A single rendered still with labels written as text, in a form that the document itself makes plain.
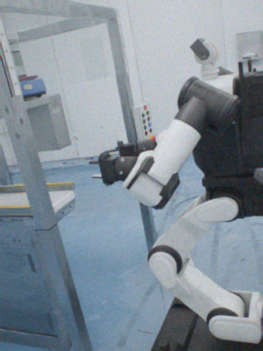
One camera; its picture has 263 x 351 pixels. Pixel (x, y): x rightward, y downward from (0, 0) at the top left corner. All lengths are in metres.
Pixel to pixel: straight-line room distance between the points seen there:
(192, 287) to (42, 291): 0.73
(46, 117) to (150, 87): 3.67
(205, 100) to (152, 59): 4.20
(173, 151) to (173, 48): 4.21
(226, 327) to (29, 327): 1.04
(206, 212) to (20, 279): 1.00
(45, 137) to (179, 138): 0.82
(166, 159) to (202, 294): 0.73
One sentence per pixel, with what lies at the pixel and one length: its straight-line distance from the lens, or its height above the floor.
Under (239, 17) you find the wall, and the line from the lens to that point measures 5.05.
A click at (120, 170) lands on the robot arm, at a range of 1.26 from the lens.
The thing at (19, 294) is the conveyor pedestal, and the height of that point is 0.35.
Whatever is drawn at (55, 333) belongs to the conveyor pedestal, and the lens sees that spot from 1.97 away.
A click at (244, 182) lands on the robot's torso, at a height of 0.88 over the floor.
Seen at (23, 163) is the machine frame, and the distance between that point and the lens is 1.38.
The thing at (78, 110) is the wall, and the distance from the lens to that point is 5.57.
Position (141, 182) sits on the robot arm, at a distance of 0.96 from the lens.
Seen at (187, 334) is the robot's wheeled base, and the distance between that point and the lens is 1.66.
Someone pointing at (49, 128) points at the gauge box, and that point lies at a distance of 1.61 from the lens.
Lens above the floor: 1.30
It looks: 20 degrees down
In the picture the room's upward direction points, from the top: 10 degrees counter-clockwise
